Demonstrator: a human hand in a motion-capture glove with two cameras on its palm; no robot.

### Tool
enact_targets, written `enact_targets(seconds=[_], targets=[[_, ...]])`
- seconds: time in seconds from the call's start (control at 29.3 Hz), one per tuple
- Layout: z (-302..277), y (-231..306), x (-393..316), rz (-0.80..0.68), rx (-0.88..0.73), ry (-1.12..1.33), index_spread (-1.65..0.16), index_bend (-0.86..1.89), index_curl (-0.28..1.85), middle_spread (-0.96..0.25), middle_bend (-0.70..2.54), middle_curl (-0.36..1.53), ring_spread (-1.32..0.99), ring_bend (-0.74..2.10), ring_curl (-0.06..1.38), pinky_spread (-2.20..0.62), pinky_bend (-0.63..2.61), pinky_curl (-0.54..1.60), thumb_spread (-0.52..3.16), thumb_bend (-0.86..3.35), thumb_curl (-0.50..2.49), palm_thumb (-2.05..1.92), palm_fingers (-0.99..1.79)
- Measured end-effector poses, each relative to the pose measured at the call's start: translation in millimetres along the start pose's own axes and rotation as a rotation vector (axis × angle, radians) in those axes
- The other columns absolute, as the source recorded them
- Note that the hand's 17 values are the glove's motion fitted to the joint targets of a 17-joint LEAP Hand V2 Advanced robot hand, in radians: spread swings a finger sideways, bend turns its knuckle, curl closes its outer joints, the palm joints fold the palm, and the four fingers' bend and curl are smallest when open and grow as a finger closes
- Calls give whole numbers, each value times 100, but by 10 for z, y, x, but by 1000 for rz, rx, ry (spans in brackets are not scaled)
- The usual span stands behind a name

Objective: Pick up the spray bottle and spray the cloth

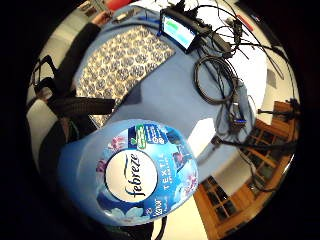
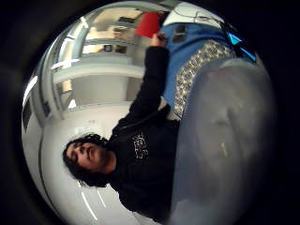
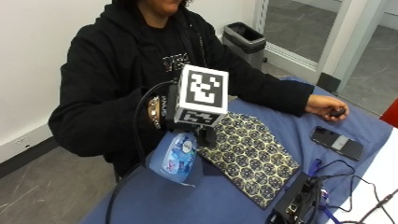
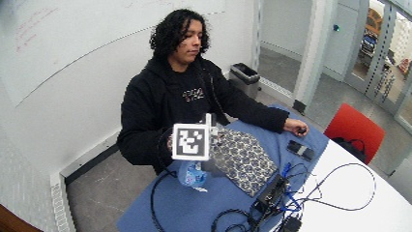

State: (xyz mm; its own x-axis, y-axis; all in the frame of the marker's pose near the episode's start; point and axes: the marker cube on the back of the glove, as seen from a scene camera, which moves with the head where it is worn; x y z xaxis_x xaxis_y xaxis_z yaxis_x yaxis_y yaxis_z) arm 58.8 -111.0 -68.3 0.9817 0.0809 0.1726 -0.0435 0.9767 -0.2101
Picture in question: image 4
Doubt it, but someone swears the clear plastic bottle blue label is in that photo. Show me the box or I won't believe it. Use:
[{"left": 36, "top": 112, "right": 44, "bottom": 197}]
[{"left": 176, "top": 159, "right": 208, "bottom": 193}]

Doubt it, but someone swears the black phone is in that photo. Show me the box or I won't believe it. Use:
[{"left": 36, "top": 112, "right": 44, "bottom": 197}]
[{"left": 285, "top": 139, "right": 317, "bottom": 162}]

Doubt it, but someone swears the patterned black white pouch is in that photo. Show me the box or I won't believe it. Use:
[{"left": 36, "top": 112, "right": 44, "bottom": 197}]
[{"left": 211, "top": 128, "right": 280, "bottom": 198}]

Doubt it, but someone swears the white marker cube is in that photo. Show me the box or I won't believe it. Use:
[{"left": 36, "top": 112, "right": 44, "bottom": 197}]
[{"left": 171, "top": 112, "right": 219, "bottom": 161}]

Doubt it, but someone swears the black bag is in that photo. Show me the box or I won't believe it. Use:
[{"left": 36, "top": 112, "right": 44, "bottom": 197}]
[{"left": 331, "top": 136, "right": 368, "bottom": 164}]

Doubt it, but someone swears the red chair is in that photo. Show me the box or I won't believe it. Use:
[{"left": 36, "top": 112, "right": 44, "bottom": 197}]
[{"left": 323, "top": 102, "right": 387, "bottom": 165}]

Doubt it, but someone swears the black device box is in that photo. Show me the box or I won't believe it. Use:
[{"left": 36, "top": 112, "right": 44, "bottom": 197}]
[{"left": 253, "top": 174, "right": 289, "bottom": 215}]

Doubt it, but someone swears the grey trash bin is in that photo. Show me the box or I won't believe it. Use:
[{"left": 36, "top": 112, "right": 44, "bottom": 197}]
[{"left": 228, "top": 62, "right": 261, "bottom": 100}]

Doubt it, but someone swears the the person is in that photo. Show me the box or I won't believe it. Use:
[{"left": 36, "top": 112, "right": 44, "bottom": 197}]
[{"left": 116, "top": 8, "right": 311, "bottom": 177}]

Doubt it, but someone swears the black power adapter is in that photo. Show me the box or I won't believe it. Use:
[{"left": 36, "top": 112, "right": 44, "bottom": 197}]
[{"left": 280, "top": 216, "right": 303, "bottom": 232}]

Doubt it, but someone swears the thick black glove cable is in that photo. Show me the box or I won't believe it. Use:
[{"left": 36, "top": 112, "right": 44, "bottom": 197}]
[{"left": 149, "top": 169, "right": 177, "bottom": 232}]

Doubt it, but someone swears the blue cable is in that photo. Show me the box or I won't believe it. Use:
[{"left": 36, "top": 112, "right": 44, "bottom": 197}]
[{"left": 281, "top": 162, "right": 320, "bottom": 214}]

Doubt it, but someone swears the thin black looping cable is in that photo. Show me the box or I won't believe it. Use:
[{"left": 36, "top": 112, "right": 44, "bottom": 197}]
[{"left": 295, "top": 162, "right": 377, "bottom": 213}]

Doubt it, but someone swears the glass door with frame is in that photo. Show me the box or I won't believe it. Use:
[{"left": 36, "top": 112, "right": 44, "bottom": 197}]
[{"left": 343, "top": 0, "right": 412, "bottom": 133}]

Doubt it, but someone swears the white wall baseboard trunking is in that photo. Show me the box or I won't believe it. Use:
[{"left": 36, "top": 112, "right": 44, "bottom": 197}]
[{"left": 49, "top": 129, "right": 123, "bottom": 232}]

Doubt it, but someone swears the white wall whiteboard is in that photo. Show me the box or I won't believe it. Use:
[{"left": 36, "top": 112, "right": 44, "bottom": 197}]
[{"left": 0, "top": 0, "right": 229, "bottom": 108}]

